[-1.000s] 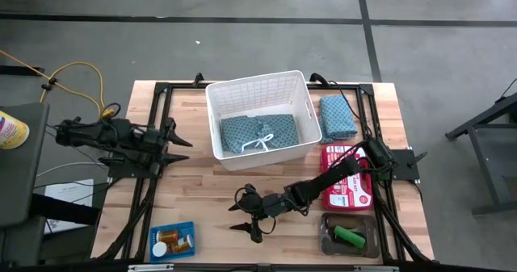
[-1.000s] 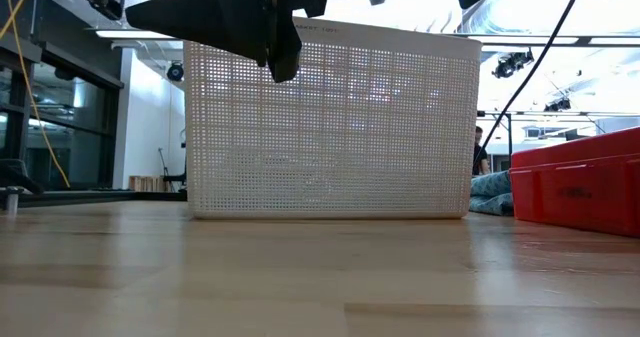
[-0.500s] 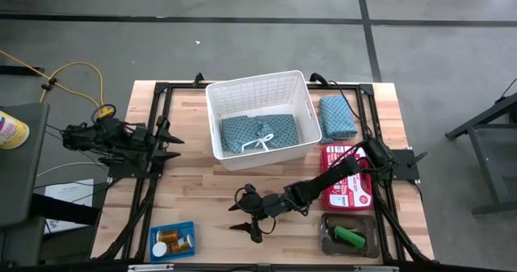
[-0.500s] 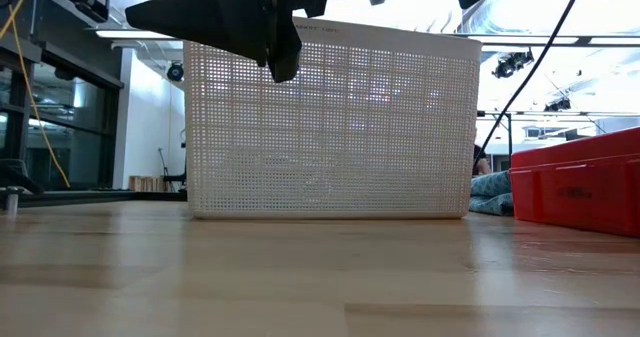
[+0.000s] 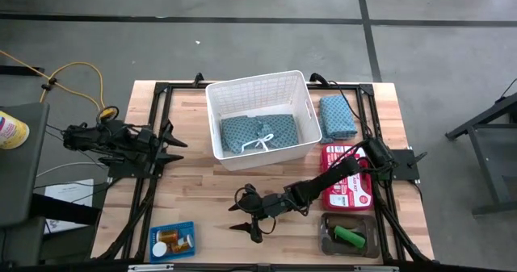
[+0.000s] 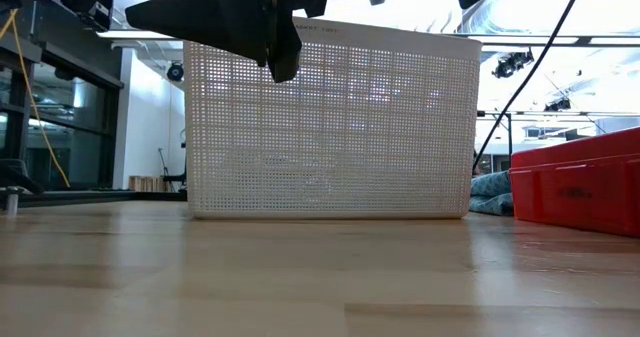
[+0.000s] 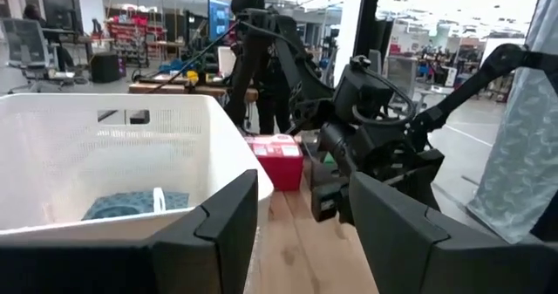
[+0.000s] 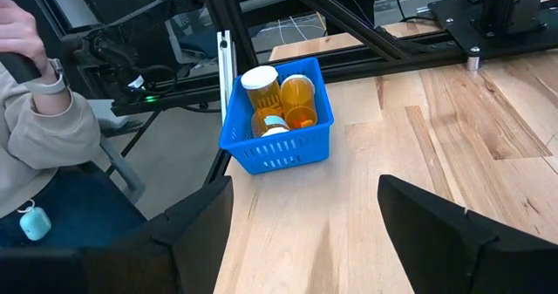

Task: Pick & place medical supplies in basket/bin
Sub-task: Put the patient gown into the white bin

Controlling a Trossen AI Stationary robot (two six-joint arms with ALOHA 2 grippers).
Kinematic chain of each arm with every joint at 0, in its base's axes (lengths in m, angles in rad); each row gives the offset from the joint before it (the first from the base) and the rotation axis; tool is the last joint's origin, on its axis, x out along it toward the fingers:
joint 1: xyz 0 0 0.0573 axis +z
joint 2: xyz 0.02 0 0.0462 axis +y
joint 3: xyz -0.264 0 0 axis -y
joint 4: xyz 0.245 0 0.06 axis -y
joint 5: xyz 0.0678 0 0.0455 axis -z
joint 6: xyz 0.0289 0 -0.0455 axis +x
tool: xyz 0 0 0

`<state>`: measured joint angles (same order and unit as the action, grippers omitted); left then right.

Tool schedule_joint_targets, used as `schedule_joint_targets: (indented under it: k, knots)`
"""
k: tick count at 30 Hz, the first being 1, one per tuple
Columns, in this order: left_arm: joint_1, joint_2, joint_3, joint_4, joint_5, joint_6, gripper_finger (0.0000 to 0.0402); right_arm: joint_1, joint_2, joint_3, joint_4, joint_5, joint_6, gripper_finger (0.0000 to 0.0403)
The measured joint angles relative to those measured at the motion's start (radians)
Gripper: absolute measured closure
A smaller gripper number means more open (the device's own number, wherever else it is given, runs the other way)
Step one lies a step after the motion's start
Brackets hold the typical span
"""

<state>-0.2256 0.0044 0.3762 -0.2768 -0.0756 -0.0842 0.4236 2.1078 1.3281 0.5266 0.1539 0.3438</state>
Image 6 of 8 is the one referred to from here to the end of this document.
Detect blue patterned cloth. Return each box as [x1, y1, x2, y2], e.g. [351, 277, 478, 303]
[468, 170, 515, 217]

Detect white perforated plastic basket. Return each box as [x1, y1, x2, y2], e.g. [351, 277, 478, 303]
[182, 17, 484, 222]

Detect long ceiling light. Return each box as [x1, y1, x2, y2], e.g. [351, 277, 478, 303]
[94, 29, 184, 41]

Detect black tripod stand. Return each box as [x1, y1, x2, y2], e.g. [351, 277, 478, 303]
[158, 146, 189, 201]

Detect wooden crate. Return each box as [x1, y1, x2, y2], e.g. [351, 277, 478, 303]
[128, 175, 166, 193]

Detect black ceiling spotlights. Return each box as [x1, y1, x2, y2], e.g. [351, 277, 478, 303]
[492, 49, 535, 81]
[543, 98, 572, 113]

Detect red first aid kit case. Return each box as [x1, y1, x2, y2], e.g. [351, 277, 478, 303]
[509, 126, 640, 239]

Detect dark window frame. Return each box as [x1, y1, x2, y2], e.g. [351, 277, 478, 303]
[0, 26, 125, 191]

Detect yellow extension cord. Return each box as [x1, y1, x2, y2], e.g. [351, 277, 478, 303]
[0, 9, 71, 188]

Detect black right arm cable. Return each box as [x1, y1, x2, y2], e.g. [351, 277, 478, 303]
[472, 0, 587, 174]

